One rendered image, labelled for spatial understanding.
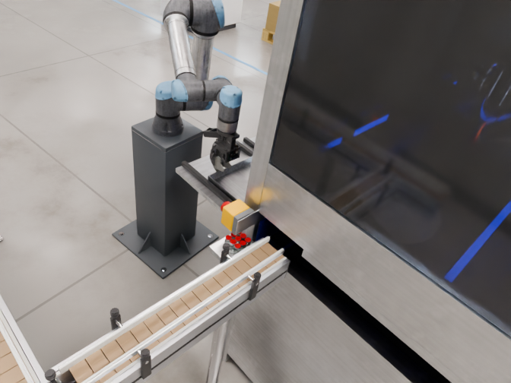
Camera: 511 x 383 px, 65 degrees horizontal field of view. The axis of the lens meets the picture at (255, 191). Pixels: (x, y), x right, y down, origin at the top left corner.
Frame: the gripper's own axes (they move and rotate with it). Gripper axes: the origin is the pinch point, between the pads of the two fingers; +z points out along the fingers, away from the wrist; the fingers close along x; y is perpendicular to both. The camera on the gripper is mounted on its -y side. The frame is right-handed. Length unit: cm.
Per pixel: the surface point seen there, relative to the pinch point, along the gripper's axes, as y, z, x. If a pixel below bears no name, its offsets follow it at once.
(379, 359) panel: 87, 5, -12
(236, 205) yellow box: 28.5, -11.7, -17.6
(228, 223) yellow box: 30.1, -7.4, -21.4
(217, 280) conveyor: 42, -2, -35
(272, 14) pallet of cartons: -262, 57, 315
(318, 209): 53, -27, -12
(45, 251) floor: -79, 92, -49
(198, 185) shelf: 0.7, 3.6, -10.0
